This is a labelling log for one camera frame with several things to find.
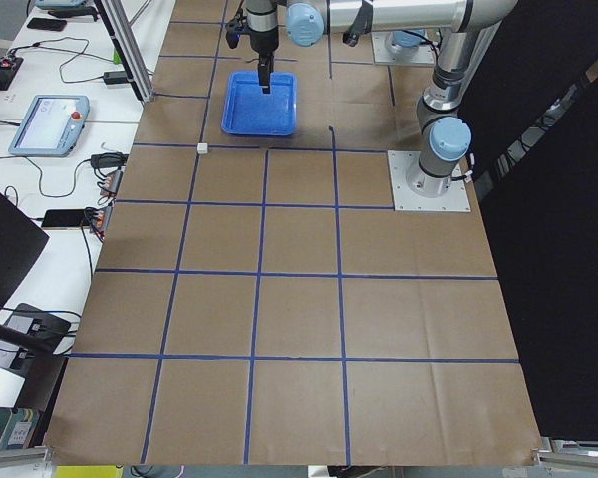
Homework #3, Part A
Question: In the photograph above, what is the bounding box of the blue plastic tray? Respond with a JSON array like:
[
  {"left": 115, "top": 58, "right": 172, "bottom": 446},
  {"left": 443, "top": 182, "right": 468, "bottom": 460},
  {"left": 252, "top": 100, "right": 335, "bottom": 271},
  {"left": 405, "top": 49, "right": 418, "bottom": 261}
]
[{"left": 221, "top": 71, "right": 298, "bottom": 136}]

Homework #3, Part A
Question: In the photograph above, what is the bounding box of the black power adapter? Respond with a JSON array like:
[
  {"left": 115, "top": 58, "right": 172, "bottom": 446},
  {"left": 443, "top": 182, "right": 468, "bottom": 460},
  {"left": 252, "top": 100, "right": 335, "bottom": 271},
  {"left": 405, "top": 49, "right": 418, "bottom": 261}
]
[{"left": 103, "top": 71, "right": 129, "bottom": 85}]

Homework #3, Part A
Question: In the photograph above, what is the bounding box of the teach pendant tablet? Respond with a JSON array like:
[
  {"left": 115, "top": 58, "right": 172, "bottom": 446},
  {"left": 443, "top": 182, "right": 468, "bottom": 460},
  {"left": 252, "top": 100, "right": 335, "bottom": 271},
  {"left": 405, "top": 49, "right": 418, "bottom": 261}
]
[{"left": 8, "top": 95, "right": 90, "bottom": 157}]

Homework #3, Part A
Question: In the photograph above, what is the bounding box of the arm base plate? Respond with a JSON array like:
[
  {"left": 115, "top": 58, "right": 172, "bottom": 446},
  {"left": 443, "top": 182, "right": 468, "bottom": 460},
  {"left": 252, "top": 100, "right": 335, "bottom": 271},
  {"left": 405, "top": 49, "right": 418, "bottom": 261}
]
[{"left": 387, "top": 150, "right": 471, "bottom": 213}]

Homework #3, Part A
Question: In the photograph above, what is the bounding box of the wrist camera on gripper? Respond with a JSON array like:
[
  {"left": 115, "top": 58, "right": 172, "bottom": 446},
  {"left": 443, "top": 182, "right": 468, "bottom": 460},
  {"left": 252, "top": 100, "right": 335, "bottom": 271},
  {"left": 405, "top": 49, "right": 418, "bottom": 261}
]
[{"left": 225, "top": 18, "right": 242, "bottom": 50}]

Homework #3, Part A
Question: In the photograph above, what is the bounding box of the black monitor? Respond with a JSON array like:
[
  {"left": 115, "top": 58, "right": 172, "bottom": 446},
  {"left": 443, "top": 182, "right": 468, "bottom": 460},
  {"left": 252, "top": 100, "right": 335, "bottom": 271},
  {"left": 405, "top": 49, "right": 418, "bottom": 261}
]
[{"left": 0, "top": 193, "right": 49, "bottom": 307}]

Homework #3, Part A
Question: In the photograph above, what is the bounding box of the aluminium frame post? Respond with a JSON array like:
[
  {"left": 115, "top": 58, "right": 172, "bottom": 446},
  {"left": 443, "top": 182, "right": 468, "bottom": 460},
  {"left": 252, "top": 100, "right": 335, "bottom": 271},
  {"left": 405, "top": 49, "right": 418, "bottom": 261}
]
[{"left": 94, "top": 0, "right": 154, "bottom": 105}]

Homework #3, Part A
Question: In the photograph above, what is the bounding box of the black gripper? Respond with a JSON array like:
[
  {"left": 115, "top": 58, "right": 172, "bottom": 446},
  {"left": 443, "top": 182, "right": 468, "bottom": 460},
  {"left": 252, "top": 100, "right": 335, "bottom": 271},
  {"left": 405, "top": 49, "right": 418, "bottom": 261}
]
[{"left": 250, "top": 28, "right": 278, "bottom": 94}]

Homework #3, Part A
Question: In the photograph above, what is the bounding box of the black smartphone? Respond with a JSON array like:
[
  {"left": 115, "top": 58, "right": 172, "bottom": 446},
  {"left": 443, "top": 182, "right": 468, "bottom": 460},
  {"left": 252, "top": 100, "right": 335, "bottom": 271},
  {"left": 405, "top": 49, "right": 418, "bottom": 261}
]
[{"left": 41, "top": 209, "right": 87, "bottom": 230}]

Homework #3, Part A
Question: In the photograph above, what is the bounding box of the black monitor stand base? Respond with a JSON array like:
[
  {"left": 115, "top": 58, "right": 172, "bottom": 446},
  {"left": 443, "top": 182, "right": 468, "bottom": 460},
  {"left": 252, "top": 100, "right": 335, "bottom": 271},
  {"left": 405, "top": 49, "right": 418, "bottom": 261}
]
[{"left": 0, "top": 303, "right": 72, "bottom": 354}]

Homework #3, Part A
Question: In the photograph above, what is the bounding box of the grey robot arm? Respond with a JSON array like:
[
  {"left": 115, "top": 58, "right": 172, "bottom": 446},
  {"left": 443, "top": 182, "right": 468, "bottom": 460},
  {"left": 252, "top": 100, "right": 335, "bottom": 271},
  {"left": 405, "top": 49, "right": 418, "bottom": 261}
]
[
  {"left": 385, "top": 29, "right": 437, "bottom": 54},
  {"left": 226, "top": 1, "right": 482, "bottom": 198}
]

